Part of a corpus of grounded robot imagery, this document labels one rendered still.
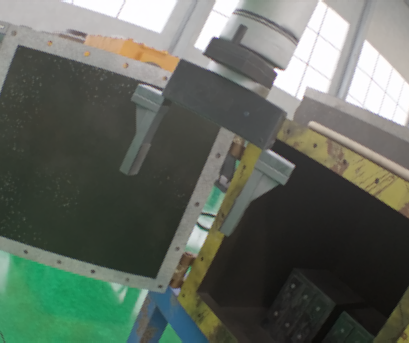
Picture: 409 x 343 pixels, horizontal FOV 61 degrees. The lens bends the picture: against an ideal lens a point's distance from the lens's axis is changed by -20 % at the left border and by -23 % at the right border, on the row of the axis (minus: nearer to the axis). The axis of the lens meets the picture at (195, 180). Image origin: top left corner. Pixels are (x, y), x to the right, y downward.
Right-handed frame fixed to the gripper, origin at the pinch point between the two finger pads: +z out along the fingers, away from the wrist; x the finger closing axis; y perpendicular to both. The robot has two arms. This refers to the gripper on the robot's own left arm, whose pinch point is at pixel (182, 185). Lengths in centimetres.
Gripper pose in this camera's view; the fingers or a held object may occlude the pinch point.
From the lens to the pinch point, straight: 48.5
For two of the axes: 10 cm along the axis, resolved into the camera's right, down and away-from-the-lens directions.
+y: 2.9, -1.1, 9.5
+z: -4.5, 8.6, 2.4
